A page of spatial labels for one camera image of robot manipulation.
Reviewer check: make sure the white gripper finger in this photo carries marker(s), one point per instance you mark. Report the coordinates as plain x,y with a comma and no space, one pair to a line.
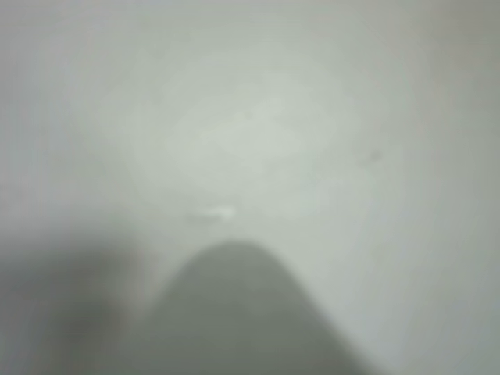
250,312

